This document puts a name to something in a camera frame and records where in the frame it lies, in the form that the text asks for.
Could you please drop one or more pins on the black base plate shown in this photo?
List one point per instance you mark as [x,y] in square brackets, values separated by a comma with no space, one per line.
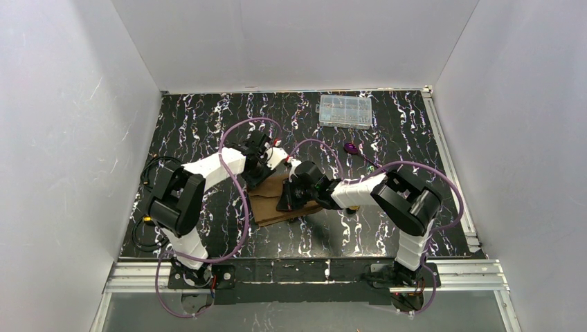
[243,281]

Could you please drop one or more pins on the clear plastic organizer box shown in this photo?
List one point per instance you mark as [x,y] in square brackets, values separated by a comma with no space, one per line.
[345,112]

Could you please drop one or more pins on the brown burlap napkin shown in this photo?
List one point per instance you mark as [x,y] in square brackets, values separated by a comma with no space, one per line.
[264,200]

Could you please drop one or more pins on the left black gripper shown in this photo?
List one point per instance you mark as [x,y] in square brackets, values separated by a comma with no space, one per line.
[259,173]

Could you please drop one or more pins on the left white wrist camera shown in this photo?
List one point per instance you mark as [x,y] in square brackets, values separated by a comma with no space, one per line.
[275,157]

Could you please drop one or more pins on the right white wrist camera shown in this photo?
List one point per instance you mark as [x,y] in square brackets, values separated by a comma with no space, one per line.
[291,164]

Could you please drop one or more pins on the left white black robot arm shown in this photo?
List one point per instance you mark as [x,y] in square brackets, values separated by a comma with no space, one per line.
[176,198]

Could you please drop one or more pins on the purple spoon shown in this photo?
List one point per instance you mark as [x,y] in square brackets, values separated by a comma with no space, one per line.
[352,149]

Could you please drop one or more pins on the black coiled cable yellow plug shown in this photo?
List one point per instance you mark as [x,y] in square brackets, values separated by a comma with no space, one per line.
[147,188]

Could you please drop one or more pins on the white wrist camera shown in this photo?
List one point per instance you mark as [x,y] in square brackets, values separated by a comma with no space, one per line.
[275,157]
[291,164]

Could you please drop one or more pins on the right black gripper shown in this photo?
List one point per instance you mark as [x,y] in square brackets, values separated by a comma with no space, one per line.
[290,200]

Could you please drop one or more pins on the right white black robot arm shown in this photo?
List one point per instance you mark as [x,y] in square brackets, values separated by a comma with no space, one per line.
[408,202]

